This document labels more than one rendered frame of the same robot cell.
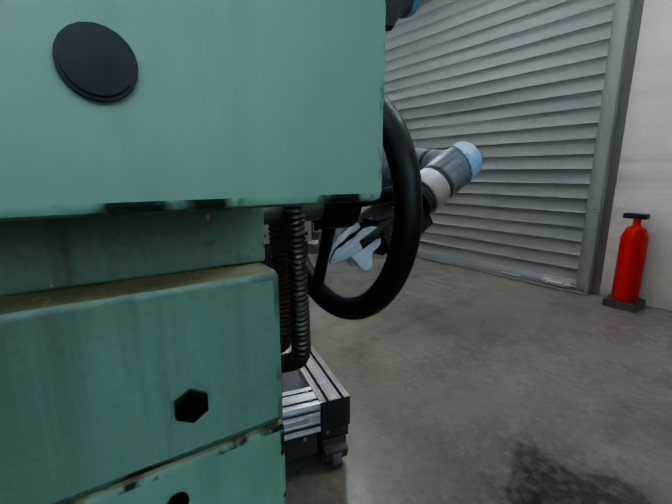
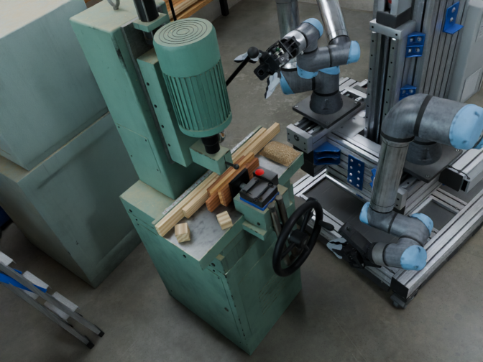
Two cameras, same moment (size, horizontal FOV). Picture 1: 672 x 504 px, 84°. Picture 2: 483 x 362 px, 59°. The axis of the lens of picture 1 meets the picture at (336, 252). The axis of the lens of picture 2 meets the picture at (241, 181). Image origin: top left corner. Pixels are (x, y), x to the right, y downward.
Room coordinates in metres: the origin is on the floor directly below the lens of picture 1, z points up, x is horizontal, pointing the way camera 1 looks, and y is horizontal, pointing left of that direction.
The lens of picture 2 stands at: (0.17, -0.85, 2.02)
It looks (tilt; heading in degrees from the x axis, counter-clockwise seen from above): 45 degrees down; 81
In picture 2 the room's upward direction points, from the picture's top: 12 degrees counter-clockwise
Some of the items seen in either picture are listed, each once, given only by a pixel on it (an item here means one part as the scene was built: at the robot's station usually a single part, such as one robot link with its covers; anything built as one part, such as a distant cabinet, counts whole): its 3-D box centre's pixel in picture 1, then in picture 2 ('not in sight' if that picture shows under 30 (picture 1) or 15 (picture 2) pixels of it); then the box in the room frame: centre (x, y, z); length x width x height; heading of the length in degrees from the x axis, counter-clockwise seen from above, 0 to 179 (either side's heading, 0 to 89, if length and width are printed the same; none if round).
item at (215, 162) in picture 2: not in sight; (211, 156); (0.27, 0.30, 1.03); 0.14 x 0.07 x 0.09; 123
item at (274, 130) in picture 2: not in sight; (235, 166); (0.35, 0.33, 0.92); 0.55 x 0.02 x 0.04; 33
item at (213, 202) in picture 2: not in sight; (229, 186); (0.30, 0.24, 0.92); 0.23 x 0.02 x 0.05; 33
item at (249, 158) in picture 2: not in sight; (233, 177); (0.33, 0.28, 0.93); 0.24 x 0.01 x 0.06; 33
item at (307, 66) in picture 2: not in sight; (311, 59); (0.71, 0.42, 1.22); 0.11 x 0.08 x 0.11; 169
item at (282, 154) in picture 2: not in sight; (279, 149); (0.54, 0.35, 0.92); 0.14 x 0.09 x 0.04; 123
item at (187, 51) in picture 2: not in sight; (195, 80); (0.28, 0.29, 1.35); 0.18 x 0.18 x 0.31
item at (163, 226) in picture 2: not in sight; (216, 177); (0.27, 0.30, 0.93); 0.60 x 0.02 x 0.05; 33
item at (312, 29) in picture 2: not in sight; (306, 34); (0.70, 0.42, 1.32); 0.11 x 0.08 x 0.09; 33
